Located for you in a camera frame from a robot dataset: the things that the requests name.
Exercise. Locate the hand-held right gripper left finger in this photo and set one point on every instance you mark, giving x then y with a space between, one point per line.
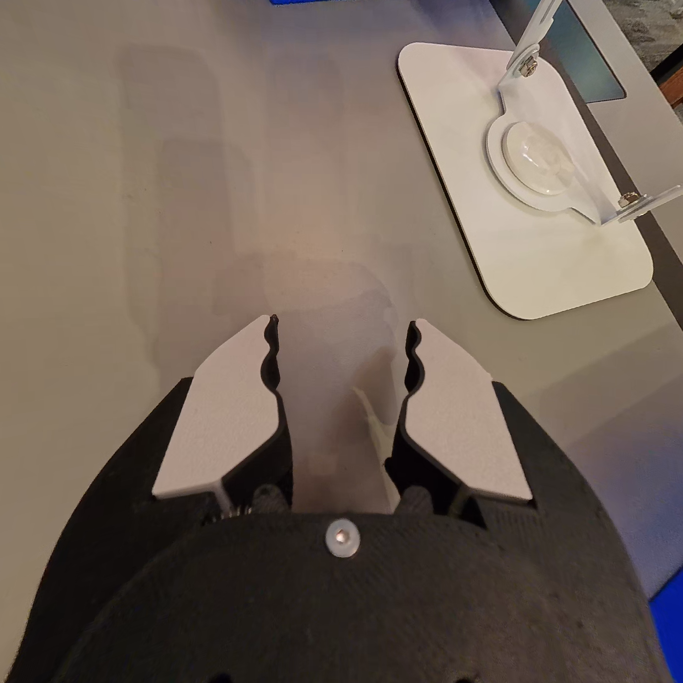
213 427

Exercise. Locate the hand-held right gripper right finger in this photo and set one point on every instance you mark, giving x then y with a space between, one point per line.
459 432

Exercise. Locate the white document stand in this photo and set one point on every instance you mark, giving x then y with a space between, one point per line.
533 256

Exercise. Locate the brown wooden table leg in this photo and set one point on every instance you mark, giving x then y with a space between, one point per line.
675 88

